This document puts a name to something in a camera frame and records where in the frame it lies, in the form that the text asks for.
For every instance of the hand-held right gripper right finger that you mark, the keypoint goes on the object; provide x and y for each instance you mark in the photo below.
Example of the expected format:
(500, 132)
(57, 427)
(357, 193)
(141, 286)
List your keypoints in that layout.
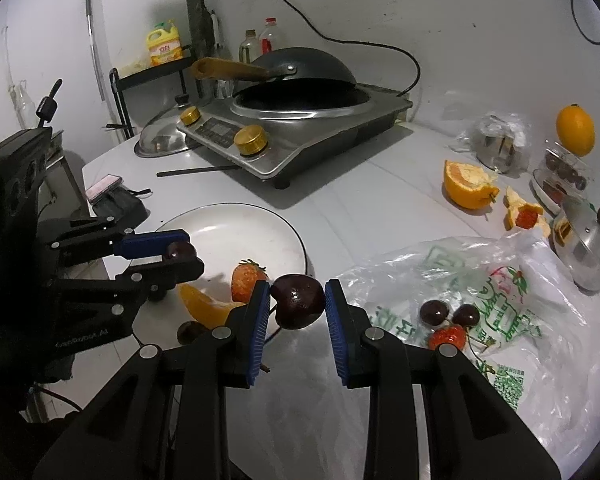
(336, 330)

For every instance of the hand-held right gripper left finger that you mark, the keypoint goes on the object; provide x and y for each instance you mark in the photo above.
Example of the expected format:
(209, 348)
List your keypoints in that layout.
(260, 330)

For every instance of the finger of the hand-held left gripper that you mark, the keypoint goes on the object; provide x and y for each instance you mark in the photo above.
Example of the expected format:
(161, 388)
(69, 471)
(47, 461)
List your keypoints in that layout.
(150, 242)
(172, 272)

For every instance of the tangerine segment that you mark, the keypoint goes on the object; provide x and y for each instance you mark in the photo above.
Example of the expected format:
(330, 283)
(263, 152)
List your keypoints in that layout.
(205, 307)

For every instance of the red strawberry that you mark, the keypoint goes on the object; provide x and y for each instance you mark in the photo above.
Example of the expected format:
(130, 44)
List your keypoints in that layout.
(247, 280)
(447, 337)

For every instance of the white plate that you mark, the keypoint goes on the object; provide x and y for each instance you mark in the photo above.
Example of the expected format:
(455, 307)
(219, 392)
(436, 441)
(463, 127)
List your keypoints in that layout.
(240, 235)

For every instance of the clear printed plastic bag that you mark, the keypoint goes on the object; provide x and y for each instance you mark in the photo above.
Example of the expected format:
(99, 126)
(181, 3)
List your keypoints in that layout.
(530, 385)

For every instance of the black pouch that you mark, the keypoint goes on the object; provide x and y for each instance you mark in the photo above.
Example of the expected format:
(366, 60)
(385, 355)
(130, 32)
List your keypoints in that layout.
(122, 207)

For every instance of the pink smartphone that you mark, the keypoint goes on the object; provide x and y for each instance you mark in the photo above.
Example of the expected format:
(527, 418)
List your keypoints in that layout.
(102, 187)

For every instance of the black chopstick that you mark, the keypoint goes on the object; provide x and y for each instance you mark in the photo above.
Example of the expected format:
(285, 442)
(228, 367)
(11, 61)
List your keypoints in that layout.
(195, 170)

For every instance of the steel pot lid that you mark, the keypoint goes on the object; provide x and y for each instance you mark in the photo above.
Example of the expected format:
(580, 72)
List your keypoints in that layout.
(162, 137)

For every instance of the black metal rack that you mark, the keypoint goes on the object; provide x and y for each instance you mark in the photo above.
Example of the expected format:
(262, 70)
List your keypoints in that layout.
(145, 72)

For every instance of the half peeled orange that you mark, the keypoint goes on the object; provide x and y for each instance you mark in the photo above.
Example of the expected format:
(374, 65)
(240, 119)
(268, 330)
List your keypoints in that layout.
(467, 185)

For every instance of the yellow detergent bottle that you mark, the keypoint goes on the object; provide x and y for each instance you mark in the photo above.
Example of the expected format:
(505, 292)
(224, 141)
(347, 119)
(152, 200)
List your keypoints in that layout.
(164, 45)

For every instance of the steel induction cooker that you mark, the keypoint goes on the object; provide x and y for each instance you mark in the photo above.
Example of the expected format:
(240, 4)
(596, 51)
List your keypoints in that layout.
(330, 130)

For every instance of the grey metal bar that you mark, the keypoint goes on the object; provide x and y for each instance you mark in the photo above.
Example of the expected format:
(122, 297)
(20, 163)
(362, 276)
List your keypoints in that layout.
(94, 50)

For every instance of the small strawberry in peel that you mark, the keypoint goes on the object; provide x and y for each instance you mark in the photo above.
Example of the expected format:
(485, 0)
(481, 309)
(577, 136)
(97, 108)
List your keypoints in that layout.
(526, 218)

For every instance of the black umbrella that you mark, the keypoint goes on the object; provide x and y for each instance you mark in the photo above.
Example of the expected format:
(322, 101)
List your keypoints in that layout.
(214, 30)

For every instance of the dark vertical pipe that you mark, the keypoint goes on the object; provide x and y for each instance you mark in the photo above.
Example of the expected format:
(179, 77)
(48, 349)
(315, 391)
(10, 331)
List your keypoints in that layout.
(194, 10)

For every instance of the red-capped clear bottle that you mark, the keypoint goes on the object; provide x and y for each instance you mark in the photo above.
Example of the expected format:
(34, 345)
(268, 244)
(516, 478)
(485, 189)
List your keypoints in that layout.
(269, 35)

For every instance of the steel cup in plastic bag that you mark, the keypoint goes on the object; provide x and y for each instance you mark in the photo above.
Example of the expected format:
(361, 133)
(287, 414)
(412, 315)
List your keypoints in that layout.
(495, 142)

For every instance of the small steel pot with lid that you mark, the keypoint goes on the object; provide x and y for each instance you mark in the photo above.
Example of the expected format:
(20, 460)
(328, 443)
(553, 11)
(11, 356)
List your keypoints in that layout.
(587, 250)

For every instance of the clear plastic fruit container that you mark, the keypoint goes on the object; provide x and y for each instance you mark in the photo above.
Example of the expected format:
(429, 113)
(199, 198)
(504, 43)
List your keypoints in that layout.
(562, 175)

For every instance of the whole orange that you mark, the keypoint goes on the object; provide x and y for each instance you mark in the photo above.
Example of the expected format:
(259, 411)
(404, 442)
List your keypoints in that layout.
(575, 129)

